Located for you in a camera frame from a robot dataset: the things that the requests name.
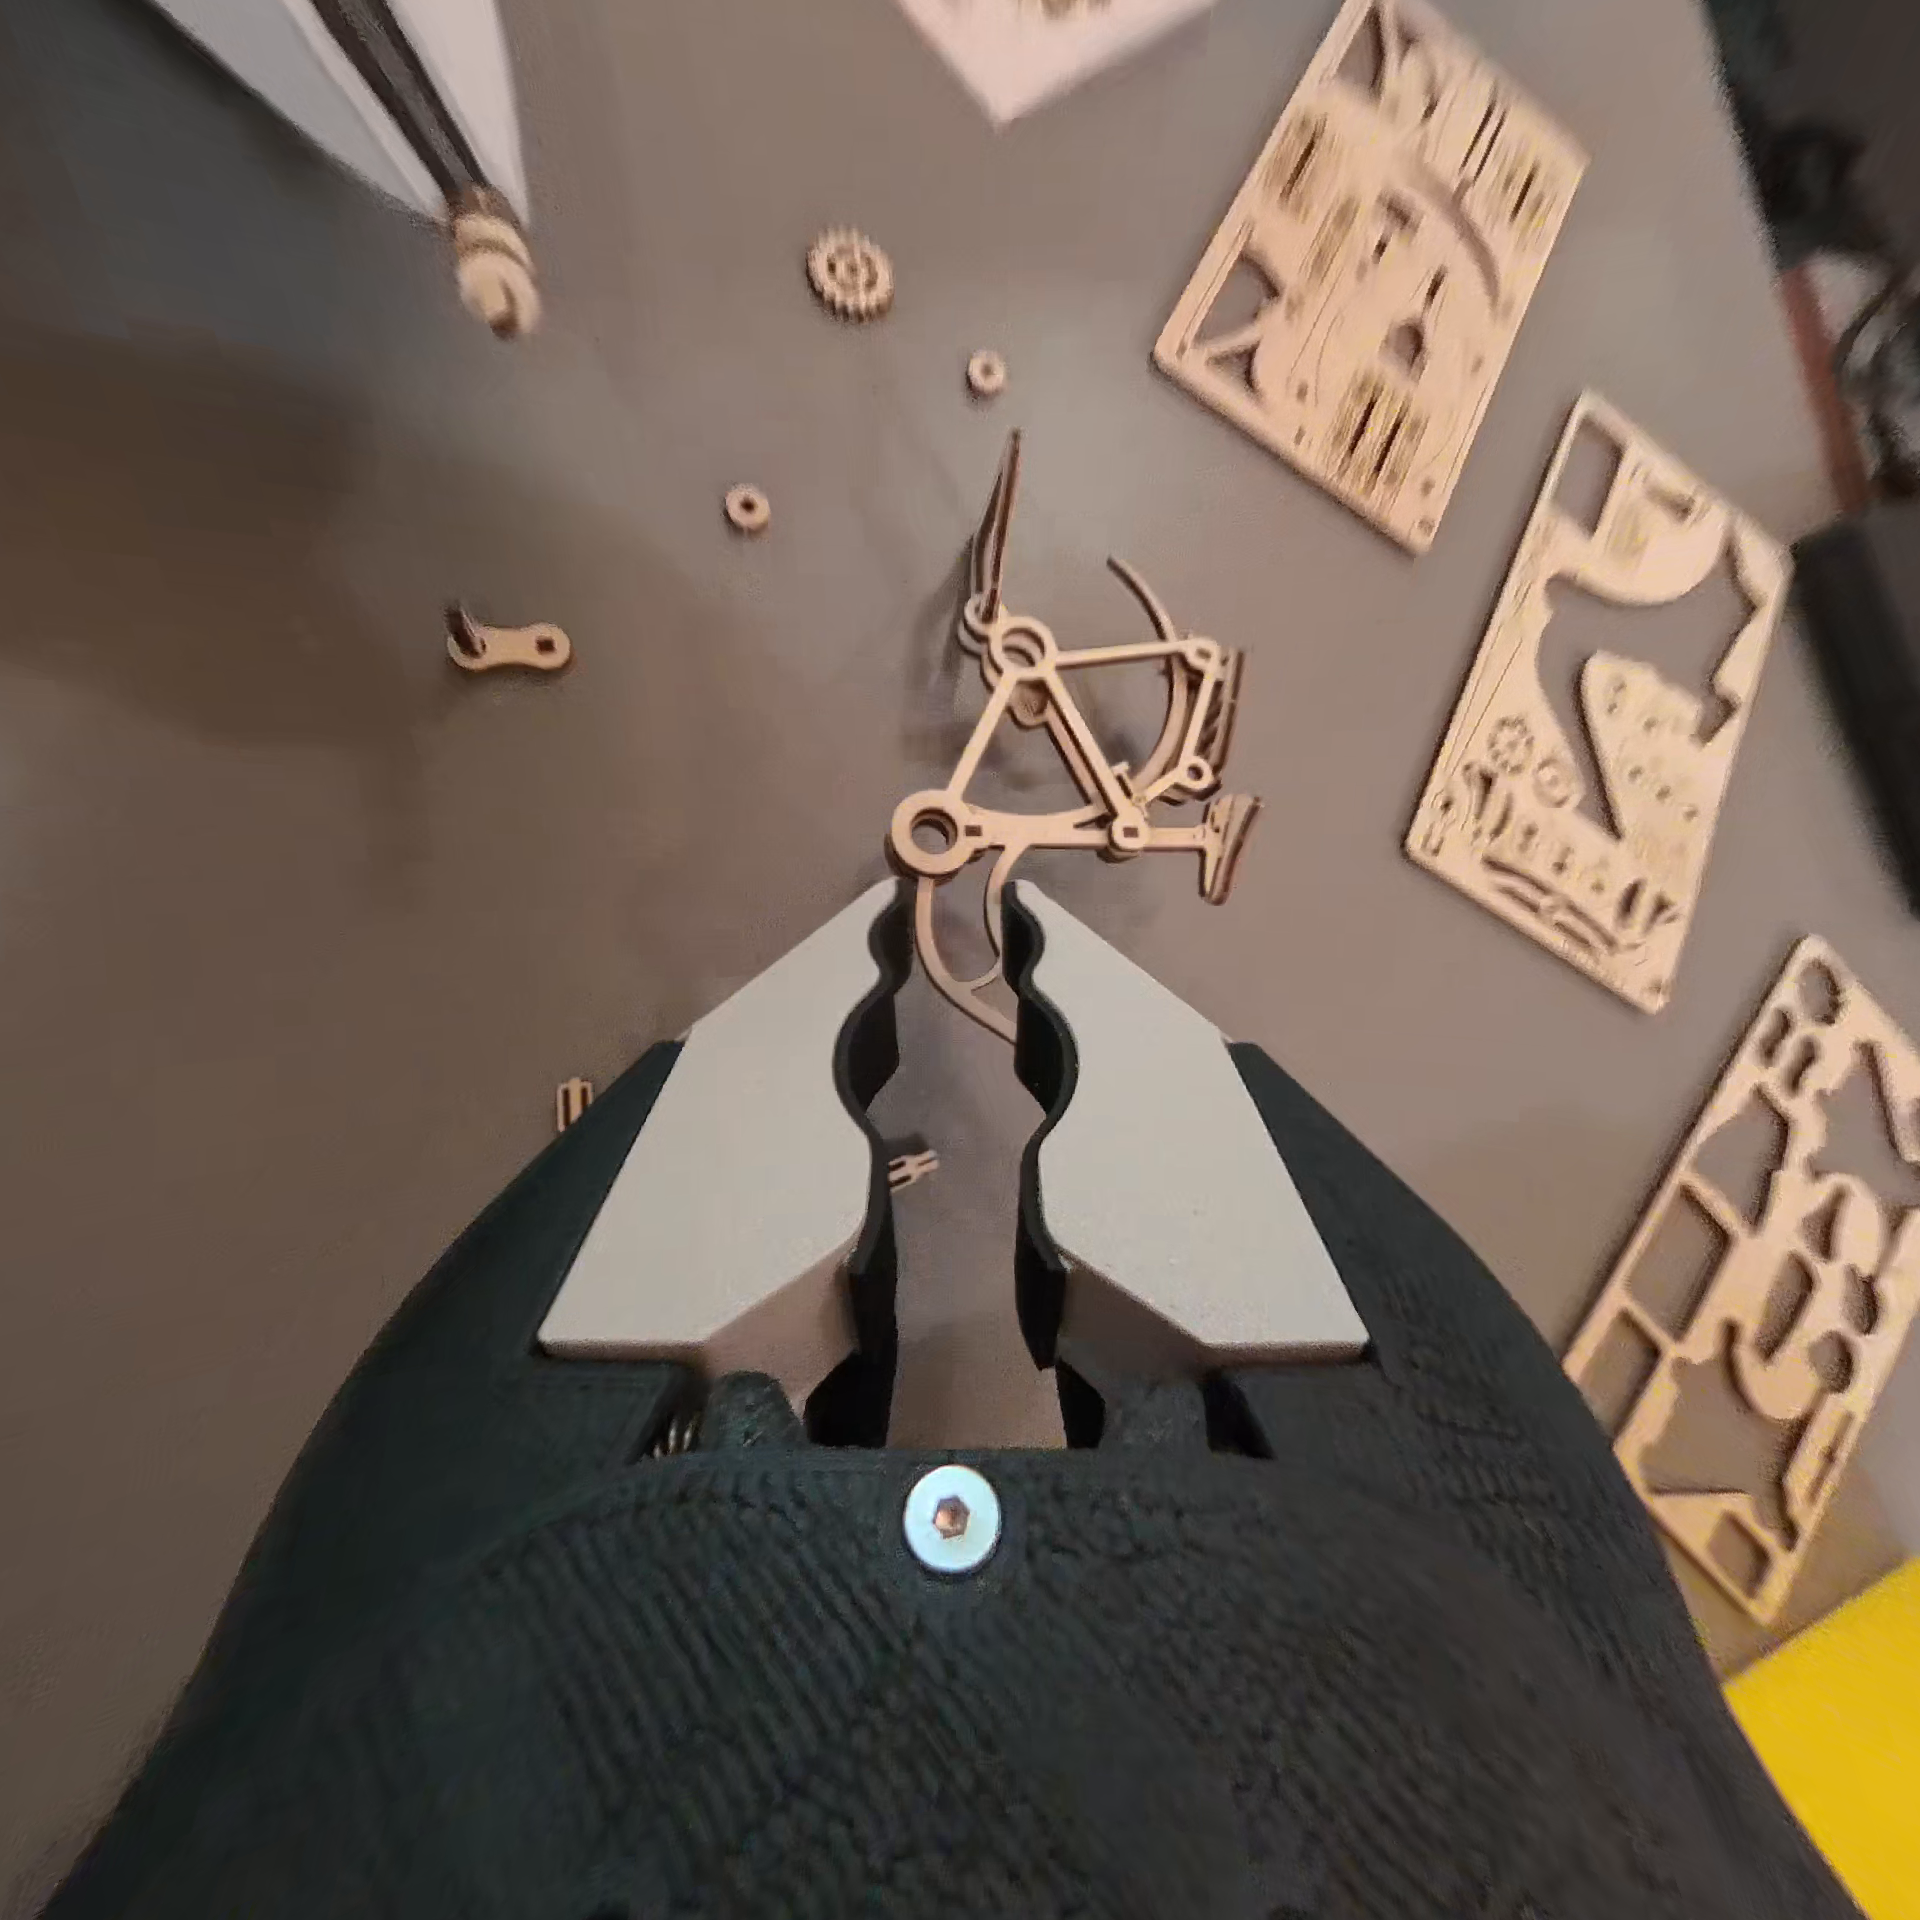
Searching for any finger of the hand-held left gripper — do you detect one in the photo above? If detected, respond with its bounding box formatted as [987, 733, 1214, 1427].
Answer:
[355, 0, 534, 220]
[145, 0, 469, 229]

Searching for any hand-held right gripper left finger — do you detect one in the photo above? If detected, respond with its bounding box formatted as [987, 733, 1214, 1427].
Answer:
[534, 879, 917, 1381]

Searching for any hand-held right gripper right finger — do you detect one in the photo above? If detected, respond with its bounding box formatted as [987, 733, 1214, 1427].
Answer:
[997, 879, 1372, 1390]

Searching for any wooden axle with discs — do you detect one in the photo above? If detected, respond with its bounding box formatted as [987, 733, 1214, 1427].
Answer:
[446, 183, 541, 340]

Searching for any wooden model frame assembly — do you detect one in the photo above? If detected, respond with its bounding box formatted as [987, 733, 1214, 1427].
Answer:
[888, 431, 1262, 1044]

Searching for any wooden crank link with peg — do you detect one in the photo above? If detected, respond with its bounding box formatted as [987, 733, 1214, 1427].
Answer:
[444, 602, 574, 675]

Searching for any wooden parts sheet mostly empty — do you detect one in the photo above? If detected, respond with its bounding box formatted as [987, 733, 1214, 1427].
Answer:
[1559, 937, 1920, 1632]

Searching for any wooden parts sheet mostly full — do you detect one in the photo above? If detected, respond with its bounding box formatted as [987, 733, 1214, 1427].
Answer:
[1151, 0, 1591, 559]

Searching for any wooden parts sheet curved cutout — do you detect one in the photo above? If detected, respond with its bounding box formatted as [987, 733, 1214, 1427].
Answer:
[1402, 392, 1796, 1017]

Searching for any small wooden gear wheel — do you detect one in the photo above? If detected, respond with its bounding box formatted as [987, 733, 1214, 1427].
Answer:
[804, 225, 900, 325]

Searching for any white instruction booklet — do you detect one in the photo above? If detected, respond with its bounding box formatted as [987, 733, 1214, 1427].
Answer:
[900, 0, 1219, 131]

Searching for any yellow board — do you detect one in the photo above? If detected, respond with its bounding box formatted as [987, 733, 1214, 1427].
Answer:
[1721, 1556, 1920, 1920]

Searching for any black rectangular box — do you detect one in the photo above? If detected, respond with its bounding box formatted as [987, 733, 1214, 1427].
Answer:
[1788, 511, 1920, 791]

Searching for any brown cable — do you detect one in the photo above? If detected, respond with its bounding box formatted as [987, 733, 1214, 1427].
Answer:
[1776, 262, 1884, 505]

